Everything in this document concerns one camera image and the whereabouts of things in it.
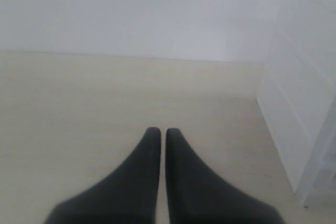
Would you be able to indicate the white plastic drawer cabinet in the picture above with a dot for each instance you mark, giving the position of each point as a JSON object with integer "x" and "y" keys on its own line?
{"x": 297, "y": 97}

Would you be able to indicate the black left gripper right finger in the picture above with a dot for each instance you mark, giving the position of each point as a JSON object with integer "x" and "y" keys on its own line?
{"x": 196, "y": 194}

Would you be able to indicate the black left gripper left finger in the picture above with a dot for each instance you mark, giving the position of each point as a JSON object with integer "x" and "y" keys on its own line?
{"x": 127, "y": 195}

